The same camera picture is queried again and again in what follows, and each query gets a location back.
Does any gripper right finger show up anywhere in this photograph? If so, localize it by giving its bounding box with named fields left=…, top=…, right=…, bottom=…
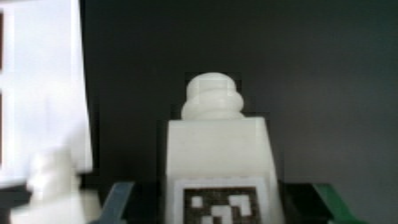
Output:
left=312, top=183, right=362, bottom=224

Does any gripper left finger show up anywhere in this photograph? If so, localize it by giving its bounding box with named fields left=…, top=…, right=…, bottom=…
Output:
left=97, top=182, right=134, bottom=224

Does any white table leg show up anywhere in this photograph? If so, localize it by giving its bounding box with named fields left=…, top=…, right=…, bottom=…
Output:
left=8, top=148, right=100, bottom=224
left=164, top=72, right=283, bottom=224

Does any white fiducial marker sheet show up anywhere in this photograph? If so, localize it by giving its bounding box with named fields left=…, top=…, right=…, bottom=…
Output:
left=0, top=0, right=92, bottom=189

